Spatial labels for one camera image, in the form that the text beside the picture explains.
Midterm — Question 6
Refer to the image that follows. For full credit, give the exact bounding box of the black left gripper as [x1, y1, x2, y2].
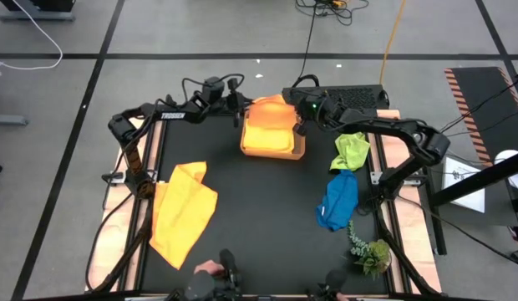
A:
[191, 78, 255, 128]

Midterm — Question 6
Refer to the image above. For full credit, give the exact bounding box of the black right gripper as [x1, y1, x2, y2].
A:
[286, 87, 348, 135]

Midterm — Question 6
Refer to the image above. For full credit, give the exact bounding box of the orange microfiber towel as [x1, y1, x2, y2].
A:
[246, 94, 298, 131]
[149, 161, 219, 271]

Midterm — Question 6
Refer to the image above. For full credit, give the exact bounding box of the yellow microfiber towel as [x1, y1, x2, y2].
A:
[241, 124, 296, 154]

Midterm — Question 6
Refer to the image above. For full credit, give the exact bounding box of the green microfiber towel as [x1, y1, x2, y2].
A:
[328, 131, 372, 172]

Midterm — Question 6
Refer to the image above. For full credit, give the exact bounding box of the blue microfiber towel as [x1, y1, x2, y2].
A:
[315, 169, 359, 232]

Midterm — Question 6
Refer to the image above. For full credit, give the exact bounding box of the orange plastic bin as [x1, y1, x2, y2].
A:
[239, 109, 307, 161]

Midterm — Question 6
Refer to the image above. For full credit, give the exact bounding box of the black computer case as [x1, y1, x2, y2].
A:
[282, 84, 390, 111]

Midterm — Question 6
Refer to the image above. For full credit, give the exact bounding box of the artificial green plant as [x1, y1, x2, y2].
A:
[347, 220, 393, 281]

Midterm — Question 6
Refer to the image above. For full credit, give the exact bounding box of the light wooden side board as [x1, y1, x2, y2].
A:
[85, 109, 164, 293]
[374, 109, 443, 293]

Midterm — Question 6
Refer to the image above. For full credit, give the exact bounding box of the black support leg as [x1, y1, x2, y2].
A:
[373, 208, 438, 296]
[89, 204, 154, 293]

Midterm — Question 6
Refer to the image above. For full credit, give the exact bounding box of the black orange striped mat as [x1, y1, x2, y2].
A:
[444, 66, 518, 168]

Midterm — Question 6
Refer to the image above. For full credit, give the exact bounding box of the white paper sheet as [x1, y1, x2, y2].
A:
[441, 156, 486, 214]

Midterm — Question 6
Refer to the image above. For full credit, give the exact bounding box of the black metal beam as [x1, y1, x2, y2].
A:
[428, 149, 518, 209]

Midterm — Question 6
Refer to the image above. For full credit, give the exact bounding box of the white round object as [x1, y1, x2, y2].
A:
[494, 149, 518, 190]

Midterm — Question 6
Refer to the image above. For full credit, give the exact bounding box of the grey desk foot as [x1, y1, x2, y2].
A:
[0, 11, 76, 23]

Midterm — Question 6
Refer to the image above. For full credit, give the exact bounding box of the grey floor bar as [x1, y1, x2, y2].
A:
[0, 114, 30, 126]

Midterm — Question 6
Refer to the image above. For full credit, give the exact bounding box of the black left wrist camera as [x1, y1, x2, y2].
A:
[201, 76, 226, 101]

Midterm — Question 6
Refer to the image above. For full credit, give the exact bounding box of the black cable bundle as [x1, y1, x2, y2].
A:
[295, 0, 371, 27]

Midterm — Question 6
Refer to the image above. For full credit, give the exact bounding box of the yellow floor cable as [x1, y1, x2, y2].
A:
[378, 0, 407, 86]

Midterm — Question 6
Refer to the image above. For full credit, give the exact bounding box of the thin black cable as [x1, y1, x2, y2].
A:
[440, 79, 518, 135]
[444, 107, 518, 139]

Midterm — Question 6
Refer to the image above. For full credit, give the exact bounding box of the black stand post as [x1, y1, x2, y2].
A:
[425, 183, 448, 257]

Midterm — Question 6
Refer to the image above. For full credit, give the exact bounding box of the white floor cable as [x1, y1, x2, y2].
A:
[0, 0, 64, 71]

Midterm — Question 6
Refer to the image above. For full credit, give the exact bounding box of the long black floor cable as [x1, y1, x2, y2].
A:
[399, 195, 518, 269]

